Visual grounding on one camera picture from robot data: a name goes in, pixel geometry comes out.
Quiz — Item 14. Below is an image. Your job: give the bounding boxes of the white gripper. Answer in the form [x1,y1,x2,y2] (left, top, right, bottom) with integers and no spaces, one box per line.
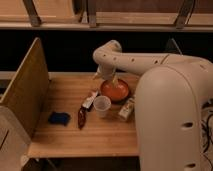
[93,65,118,86]

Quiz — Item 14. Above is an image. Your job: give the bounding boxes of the small clear bottle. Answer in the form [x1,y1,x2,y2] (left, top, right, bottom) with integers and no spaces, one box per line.
[118,97,135,121]

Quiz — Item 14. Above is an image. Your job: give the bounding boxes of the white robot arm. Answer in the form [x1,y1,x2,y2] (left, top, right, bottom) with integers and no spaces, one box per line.
[93,40,213,171]

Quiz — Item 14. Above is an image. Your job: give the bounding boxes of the orange ceramic bowl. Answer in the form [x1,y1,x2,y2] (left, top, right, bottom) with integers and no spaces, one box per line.
[100,79,130,103]

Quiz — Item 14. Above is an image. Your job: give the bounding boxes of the white plastic cup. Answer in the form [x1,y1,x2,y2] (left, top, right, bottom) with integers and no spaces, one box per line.
[93,96,111,118]

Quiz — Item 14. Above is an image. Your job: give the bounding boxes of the dark red chip bag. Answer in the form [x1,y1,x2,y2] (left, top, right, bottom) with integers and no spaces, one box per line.
[78,107,86,129]

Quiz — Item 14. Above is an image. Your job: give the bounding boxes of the blue sponge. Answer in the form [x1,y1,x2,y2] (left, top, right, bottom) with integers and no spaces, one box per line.
[48,112,71,126]

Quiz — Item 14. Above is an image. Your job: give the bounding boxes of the wooden side panel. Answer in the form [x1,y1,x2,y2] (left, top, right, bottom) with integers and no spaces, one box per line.
[0,37,49,142]

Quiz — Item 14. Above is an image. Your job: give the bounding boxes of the wooden back shelf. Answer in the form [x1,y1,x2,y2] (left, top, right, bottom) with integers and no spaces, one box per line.
[0,0,213,32]

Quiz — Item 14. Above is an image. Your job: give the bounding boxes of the black cables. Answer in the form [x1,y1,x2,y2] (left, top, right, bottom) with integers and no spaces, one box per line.
[199,99,213,171]

